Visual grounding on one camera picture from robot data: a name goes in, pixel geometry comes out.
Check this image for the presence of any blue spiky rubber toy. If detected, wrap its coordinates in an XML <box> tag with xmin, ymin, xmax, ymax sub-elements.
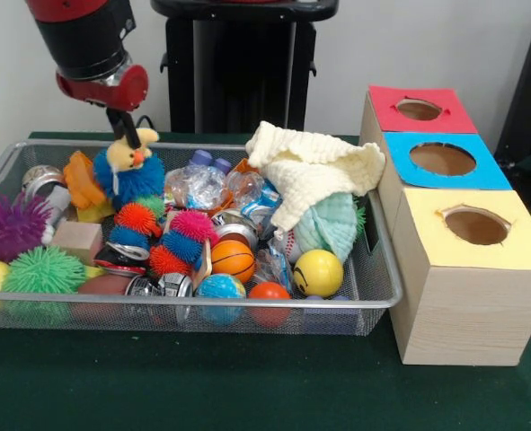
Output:
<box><xmin>93</xmin><ymin>147</ymin><xmax>166</xmax><ymax>212</ymax></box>

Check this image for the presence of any yellow plastic ball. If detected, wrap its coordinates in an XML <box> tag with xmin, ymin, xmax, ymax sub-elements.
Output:
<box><xmin>293</xmin><ymin>249</ymin><xmax>345</xmax><ymax>298</ymax></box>

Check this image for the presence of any orange toy building block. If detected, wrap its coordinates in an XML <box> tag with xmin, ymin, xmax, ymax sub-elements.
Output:
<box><xmin>62</xmin><ymin>151</ymin><xmax>110</xmax><ymax>211</ymax></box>

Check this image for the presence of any purple spiky monster toy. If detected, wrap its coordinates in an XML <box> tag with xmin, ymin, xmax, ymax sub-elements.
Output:
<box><xmin>0</xmin><ymin>192</ymin><xmax>56</xmax><ymax>264</ymax></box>

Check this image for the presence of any small orange basketball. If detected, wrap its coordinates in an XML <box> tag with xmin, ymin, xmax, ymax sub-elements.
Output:
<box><xmin>210</xmin><ymin>239</ymin><xmax>256</xmax><ymax>284</ymax></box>

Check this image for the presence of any clear mesh bin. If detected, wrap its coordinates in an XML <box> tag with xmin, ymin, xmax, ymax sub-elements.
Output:
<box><xmin>0</xmin><ymin>138</ymin><xmax>403</xmax><ymax>336</ymax></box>

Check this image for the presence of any cream waffle cloth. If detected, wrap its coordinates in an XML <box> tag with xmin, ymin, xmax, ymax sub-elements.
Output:
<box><xmin>245</xmin><ymin>120</ymin><xmax>386</xmax><ymax>242</ymax></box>

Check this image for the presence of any green spiky rubber ball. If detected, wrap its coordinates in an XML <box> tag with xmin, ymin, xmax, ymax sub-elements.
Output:
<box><xmin>2</xmin><ymin>245</ymin><xmax>86</xmax><ymax>295</ymax></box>

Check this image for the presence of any wooden box with three holes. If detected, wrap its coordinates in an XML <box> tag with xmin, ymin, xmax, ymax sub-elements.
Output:
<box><xmin>358</xmin><ymin>84</ymin><xmax>531</xmax><ymax>367</ymax></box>

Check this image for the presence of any yellow plush duck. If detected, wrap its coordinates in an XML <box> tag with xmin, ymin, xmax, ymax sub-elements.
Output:
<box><xmin>106</xmin><ymin>128</ymin><xmax>161</xmax><ymax>173</ymax></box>

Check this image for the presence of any mint green waffle cloth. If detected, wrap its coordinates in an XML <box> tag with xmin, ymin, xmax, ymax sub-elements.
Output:
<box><xmin>294</xmin><ymin>192</ymin><xmax>358</xmax><ymax>264</ymax></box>

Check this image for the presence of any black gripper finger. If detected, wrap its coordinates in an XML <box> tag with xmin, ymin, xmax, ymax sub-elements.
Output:
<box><xmin>120</xmin><ymin>111</ymin><xmax>141</xmax><ymax>149</ymax></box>
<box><xmin>106</xmin><ymin>107</ymin><xmax>127</xmax><ymax>138</ymax></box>

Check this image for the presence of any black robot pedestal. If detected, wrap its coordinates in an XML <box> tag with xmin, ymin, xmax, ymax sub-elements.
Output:
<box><xmin>150</xmin><ymin>0</ymin><xmax>341</xmax><ymax>135</ymax></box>

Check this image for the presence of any blue globe ball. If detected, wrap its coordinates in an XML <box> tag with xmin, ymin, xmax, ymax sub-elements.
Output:
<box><xmin>195</xmin><ymin>273</ymin><xmax>247</xmax><ymax>325</ymax></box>

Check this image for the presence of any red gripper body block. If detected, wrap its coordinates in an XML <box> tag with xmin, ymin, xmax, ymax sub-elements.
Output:
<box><xmin>56</xmin><ymin>65</ymin><xmax>151</xmax><ymax>113</ymax></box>

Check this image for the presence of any dark green table cloth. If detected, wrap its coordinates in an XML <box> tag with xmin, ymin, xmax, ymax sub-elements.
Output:
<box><xmin>0</xmin><ymin>130</ymin><xmax>531</xmax><ymax>431</ymax></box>

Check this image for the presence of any clear plastic bottle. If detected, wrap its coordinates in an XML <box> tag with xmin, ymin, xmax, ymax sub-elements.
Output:
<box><xmin>164</xmin><ymin>150</ymin><xmax>230</xmax><ymax>211</ymax></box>

